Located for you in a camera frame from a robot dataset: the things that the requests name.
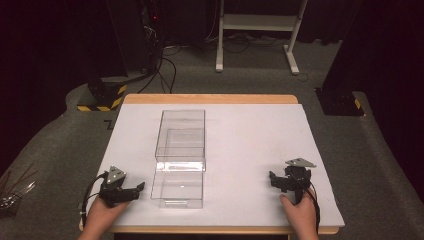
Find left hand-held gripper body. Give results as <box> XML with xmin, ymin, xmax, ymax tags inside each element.
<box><xmin>98</xmin><ymin>165</ymin><xmax>135</xmax><ymax>208</ymax></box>

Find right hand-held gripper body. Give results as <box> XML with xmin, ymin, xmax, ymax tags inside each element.
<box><xmin>282</xmin><ymin>157</ymin><xmax>317</xmax><ymax>205</ymax></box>

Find person's left hand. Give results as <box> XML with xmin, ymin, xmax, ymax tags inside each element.
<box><xmin>80</xmin><ymin>195</ymin><xmax>130</xmax><ymax>234</ymax></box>

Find person's right hand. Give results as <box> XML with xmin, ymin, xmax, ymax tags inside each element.
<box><xmin>278</xmin><ymin>187</ymin><xmax>320</xmax><ymax>233</ymax></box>

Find white table sheet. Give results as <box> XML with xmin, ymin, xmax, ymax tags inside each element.
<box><xmin>87</xmin><ymin>103</ymin><xmax>346</xmax><ymax>229</ymax></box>

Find clear plastic drawer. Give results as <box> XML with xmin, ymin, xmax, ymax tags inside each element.
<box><xmin>150</xmin><ymin>128</ymin><xmax>206</xmax><ymax>210</ymax></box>

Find clear plastic drawer housing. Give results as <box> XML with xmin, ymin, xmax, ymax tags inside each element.
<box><xmin>154</xmin><ymin>109</ymin><xmax>207</xmax><ymax>173</ymax></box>

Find striped black stand base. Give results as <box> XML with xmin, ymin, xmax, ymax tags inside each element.
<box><xmin>76</xmin><ymin>75</ymin><xmax>129</xmax><ymax>113</ymax></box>

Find dark computer tower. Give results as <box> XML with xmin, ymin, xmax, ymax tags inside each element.
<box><xmin>139</xmin><ymin>0</ymin><xmax>165</xmax><ymax>73</ymax></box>

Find white metal stand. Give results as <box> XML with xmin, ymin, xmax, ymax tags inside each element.
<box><xmin>215</xmin><ymin>0</ymin><xmax>310</xmax><ymax>76</ymax></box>

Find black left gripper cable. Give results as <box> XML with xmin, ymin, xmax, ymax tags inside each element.
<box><xmin>80</xmin><ymin>171</ymin><xmax>110</xmax><ymax>228</ymax></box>

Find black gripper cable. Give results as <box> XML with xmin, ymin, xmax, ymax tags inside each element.
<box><xmin>80</xmin><ymin>171</ymin><xmax>110</xmax><ymax>228</ymax></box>
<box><xmin>289</xmin><ymin>173</ymin><xmax>322</xmax><ymax>234</ymax></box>

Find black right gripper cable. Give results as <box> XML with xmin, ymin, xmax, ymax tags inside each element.
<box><xmin>289</xmin><ymin>173</ymin><xmax>322</xmax><ymax>234</ymax></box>

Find black floor cables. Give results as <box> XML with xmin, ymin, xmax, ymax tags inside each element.
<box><xmin>137</xmin><ymin>25</ymin><xmax>183</xmax><ymax>95</ymax></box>

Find cables under white stand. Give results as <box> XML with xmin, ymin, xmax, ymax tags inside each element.
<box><xmin>204</xmin><ymin>30</ymin><xmax>288</xmax><ymax>55</ymax></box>

